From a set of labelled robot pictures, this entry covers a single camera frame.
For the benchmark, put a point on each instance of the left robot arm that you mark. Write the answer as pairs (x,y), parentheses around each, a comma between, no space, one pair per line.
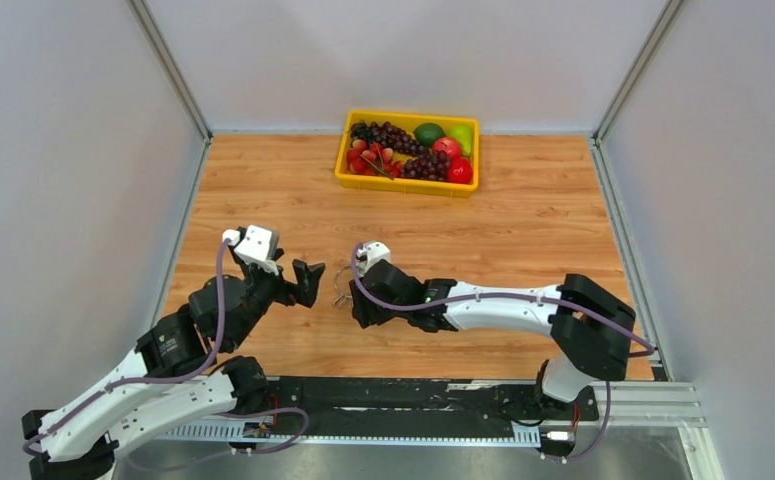
(184,368)

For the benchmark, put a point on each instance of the green avocado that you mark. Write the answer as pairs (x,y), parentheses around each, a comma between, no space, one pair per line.
(426,134)

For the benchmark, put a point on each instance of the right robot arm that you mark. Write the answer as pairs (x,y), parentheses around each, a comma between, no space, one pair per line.
(592,328)

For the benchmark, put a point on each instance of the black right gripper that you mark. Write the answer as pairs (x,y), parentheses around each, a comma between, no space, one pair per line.
(364,310)

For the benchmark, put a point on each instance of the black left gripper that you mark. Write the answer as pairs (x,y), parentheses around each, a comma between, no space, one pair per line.
(304,291)

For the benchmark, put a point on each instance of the red apple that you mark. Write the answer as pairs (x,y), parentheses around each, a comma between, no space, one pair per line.
(447,147)

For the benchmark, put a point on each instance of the dark grape bunch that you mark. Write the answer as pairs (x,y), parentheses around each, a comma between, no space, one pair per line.
(420,163)

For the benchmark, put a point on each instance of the green pear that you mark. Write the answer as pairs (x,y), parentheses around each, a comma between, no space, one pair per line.
(463,134)

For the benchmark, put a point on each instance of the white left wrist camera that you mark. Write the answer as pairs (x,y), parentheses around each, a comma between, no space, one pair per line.
(253,246)

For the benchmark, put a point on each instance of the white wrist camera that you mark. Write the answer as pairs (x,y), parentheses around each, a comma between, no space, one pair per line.
(253,246)
(369,254)

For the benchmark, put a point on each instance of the red tomato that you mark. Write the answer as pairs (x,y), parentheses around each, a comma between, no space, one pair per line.
(460,171)

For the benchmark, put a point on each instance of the yellow fruit tray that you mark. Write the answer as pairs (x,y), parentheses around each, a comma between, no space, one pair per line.
(409,122)

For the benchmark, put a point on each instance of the red strawberries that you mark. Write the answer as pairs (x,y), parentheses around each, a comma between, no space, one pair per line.
(372,159)

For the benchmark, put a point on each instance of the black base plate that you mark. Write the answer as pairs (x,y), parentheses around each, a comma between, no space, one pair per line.
(398,406)

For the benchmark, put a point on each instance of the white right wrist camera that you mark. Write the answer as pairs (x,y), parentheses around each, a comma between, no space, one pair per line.
(369,254)

